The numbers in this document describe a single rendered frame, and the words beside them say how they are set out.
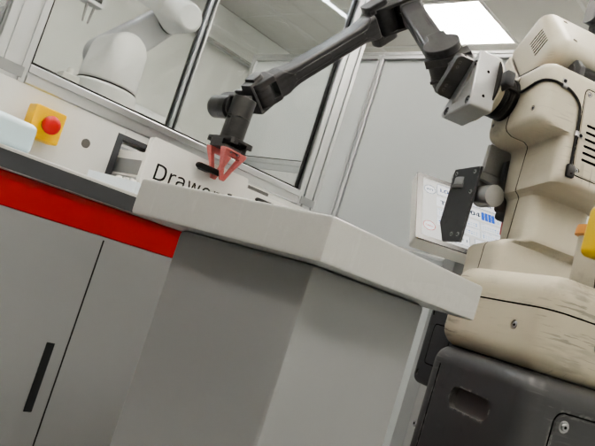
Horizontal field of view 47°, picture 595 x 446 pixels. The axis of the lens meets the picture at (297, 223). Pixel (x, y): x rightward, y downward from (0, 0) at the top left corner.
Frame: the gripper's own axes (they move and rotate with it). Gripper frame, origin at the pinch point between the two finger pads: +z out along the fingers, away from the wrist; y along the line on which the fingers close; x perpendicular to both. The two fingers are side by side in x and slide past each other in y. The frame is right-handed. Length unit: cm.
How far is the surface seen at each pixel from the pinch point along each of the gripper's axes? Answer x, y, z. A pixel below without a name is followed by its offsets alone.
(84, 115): 27.3, 18.9, -2.8
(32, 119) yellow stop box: 39.7, 14.3, 3.1
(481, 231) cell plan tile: -93, -12, -17
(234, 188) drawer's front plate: -7.7, 2.9, 0.5
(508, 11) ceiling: -251, 121, -192
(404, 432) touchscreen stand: -94, -7, 50
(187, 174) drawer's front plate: 6.3, 2.8, 2.2
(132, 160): 16.0, 11.5, 3.2
